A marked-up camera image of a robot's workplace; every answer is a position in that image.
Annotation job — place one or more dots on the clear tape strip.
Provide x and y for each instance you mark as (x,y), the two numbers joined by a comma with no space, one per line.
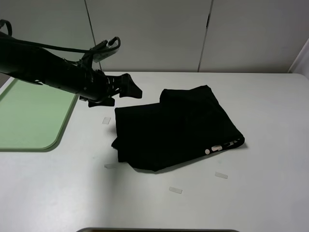
(221,175)
(106,120)
(175,190)
(110,166)

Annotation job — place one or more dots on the clear tape strip front left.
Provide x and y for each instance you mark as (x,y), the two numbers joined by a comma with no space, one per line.
(110,166)

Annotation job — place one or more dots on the clear tape strip right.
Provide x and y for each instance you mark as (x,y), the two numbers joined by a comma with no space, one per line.
(221,175)

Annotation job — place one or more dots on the black short sleeve t-shirt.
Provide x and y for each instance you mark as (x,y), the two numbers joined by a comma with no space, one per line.
(184,125)

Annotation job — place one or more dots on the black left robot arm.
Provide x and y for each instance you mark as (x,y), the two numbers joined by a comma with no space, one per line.
(36,65)

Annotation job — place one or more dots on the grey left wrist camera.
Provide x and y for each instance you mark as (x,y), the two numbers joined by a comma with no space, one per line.
(105,49)

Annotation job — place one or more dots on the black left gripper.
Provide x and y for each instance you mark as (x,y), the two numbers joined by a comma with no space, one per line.
(98,88)

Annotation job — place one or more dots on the light green plastic tray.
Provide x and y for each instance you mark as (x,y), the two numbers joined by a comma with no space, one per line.
(33,118)

